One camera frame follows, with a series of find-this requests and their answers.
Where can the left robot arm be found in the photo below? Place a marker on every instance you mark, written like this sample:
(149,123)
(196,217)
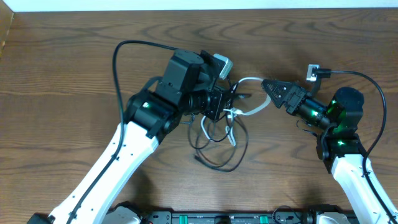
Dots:
(187,87)

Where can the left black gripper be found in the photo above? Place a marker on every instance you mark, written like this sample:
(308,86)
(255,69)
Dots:
(218,102)

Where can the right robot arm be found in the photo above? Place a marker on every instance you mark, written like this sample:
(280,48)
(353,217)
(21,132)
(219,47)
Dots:
(339,145)

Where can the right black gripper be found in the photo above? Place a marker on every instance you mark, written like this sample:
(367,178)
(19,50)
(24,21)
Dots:
(294,99)

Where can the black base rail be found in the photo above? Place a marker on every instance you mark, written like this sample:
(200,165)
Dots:
(126,213)

